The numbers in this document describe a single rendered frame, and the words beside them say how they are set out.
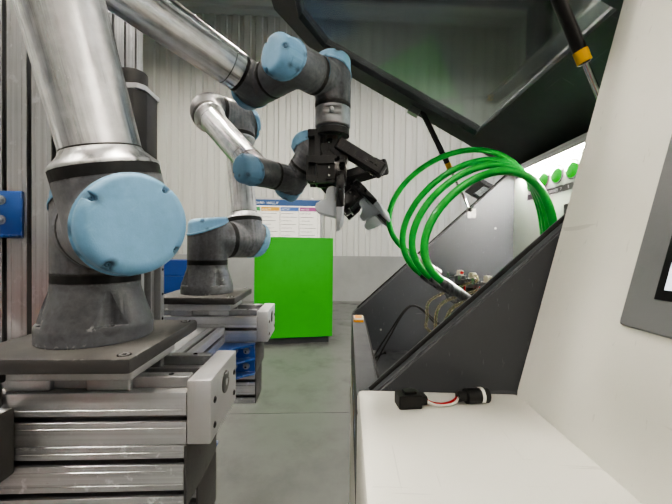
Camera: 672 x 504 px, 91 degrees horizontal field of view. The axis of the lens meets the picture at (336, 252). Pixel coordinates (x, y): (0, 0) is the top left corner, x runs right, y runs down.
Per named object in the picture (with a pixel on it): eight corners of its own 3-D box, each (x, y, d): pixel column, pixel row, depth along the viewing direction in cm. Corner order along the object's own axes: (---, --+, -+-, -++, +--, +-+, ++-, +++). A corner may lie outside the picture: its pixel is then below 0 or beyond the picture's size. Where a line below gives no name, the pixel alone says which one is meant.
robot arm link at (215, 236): (178, 259, 100) (179, 215, 99) (219, 258, 110) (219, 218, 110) (198, 261, 92) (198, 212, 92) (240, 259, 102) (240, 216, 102)
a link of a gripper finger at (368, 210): (374, 235, 77) (353, 213, 82) (393, 218, 77) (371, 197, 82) (370, 228, 74) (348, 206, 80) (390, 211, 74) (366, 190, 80)
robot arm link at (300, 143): (301, 154, 97) (316, 129, 93) (323, 178, 94) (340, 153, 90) (282, 150, 91) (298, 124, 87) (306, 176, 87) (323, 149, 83)
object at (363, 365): (351, 360, 113) (351, 314, 112) (364, 361, 113) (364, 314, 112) (355, 498, 51) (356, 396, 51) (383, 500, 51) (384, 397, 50)
